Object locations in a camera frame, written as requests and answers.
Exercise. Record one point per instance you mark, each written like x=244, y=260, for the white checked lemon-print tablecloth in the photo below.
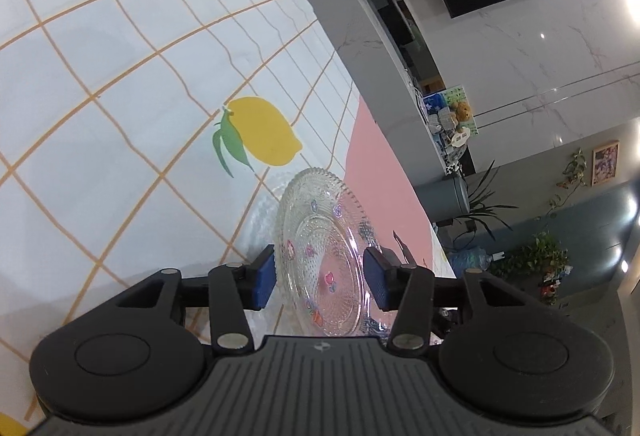
x=125, y=66

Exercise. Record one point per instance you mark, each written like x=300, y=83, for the brown stuffed toy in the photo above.
x=462, y=111

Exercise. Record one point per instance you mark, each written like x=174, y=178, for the tall-leaved potted plant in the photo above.
x=482, y=206

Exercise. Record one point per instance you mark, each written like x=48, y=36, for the white marble television cabinet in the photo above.
x=360, y=21

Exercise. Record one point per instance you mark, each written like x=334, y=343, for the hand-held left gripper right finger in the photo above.
x=377, y=278

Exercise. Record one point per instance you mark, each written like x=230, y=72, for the leafy potted plant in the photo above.
x=535, y=256

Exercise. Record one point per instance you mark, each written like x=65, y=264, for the hanging vine plant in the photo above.
x=575, y=171

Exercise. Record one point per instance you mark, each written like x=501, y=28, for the framed wall picture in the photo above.
x=606, y=164

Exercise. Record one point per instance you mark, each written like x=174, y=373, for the clear patterned glass plate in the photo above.
x=320, y=226

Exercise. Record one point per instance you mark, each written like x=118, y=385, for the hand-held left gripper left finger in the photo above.
x=265, y=283

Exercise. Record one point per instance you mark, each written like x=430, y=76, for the grey cylindrical planter pot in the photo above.
x=442, y=201

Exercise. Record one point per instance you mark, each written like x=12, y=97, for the blue water bottle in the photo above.
x=470, y=263

